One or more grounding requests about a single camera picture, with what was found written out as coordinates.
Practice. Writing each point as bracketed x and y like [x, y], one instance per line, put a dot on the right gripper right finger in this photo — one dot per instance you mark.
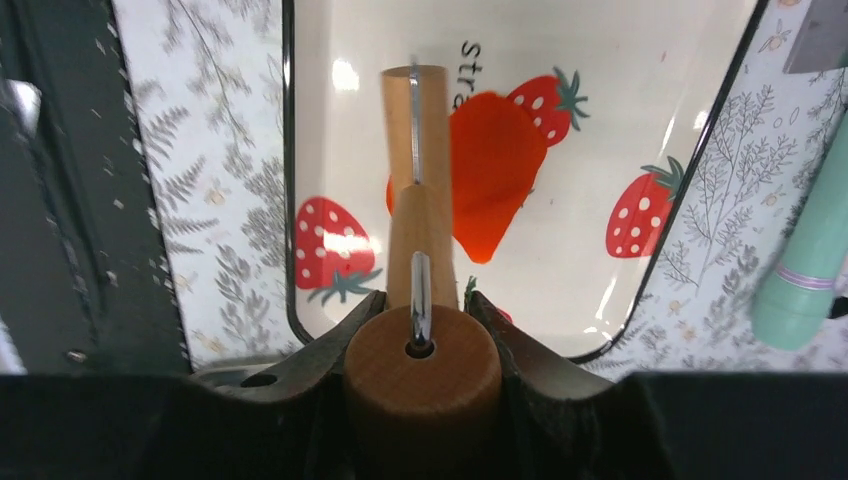
[559, 421]

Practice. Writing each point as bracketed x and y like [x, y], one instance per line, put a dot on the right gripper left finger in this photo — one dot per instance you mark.
[286, 421]

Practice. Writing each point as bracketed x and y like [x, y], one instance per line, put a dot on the wooden dough roller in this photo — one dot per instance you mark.
[422, 379]

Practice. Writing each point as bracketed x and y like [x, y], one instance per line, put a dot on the orange dough piece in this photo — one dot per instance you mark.
[482, 160]

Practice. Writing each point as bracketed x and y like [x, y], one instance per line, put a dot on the strawberry print white tray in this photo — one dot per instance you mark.
[622, 92]

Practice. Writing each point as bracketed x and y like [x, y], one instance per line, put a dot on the mint green rolling pin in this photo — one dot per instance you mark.
[796, 296]

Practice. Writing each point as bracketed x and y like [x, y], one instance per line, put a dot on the floral pattern table mat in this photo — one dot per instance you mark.
[207, 78]

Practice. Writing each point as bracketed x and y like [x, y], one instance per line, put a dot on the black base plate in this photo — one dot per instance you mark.
[85, 281]

